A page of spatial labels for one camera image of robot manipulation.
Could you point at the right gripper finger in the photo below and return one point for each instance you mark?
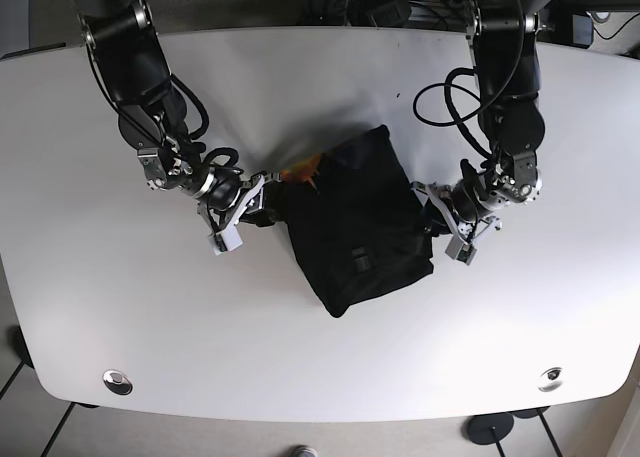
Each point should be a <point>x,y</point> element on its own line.
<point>273,207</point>

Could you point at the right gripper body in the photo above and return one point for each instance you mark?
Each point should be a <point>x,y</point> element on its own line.
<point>222,193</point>

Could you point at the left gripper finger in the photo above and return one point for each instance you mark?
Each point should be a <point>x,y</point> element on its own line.
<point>433,220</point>

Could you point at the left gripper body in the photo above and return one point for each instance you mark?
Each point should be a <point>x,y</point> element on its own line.
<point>475,197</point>

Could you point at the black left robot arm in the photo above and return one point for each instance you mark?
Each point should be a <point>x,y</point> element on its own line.
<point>494,106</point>

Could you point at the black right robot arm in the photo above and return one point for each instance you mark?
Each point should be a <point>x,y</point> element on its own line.
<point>163,120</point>

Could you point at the right silver table grommet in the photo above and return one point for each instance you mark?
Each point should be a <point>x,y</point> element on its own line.
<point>550,380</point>

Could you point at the silver table grommet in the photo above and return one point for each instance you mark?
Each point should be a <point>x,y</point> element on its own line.
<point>550,380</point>
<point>117,382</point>

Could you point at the black round stand base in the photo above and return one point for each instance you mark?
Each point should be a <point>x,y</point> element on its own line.
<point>489,429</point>

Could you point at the left silver table grommet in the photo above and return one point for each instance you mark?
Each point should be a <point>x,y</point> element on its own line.
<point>117,382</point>

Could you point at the left grey shoe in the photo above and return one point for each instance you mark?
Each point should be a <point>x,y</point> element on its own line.
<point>303,451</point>

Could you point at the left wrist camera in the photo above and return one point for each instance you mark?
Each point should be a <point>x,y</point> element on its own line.
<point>460,250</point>

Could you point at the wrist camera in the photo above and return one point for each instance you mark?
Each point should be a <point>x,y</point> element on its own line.
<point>225,240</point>
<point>460,250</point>

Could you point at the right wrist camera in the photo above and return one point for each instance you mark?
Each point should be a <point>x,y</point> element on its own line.
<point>225,240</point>

